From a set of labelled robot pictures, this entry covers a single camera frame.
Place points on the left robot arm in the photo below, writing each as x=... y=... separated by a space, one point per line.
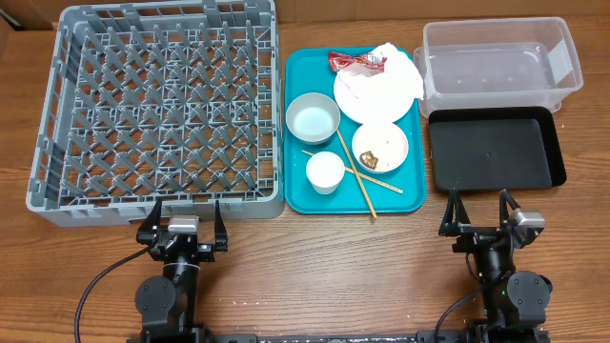
x=167 y=302

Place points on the white cup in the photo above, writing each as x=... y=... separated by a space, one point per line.
x=325 y=170

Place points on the teal serving tray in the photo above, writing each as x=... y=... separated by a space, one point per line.
x=308 y=70

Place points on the large pink plate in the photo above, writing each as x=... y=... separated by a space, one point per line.
x=357 y=98

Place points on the grey bowl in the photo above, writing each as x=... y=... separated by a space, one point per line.
x=313 y=118

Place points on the brown food scrap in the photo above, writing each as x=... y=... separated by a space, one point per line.
x=368 y=160

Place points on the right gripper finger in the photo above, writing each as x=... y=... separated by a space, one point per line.
x=455 y=220
x=508 y=209

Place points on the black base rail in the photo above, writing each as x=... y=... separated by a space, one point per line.
x=427 y=336

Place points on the black tray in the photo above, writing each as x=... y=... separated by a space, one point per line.
x=480 y=150

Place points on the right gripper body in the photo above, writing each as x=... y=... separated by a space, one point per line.
x=477 y=239

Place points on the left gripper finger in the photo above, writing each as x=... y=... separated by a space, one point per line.
x=220 y=232
x=152 y=221

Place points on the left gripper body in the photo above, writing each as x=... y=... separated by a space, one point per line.
x=204 y=252

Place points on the clear plastic bin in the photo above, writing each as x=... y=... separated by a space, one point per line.
x=496 y=63

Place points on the red snack wrapper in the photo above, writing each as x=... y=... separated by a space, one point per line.
x=339 y=61

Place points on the grey dish rack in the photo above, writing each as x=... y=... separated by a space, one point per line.
x=177 y=102

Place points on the white napkin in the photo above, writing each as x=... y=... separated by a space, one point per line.
x=400 y=77

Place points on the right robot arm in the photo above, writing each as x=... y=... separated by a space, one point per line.
x=514 y=302

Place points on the small pink bowl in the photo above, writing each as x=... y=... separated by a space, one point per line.
x=387 y=142

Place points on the wooden chopstick with markings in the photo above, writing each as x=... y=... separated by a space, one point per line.
x=366 y=177

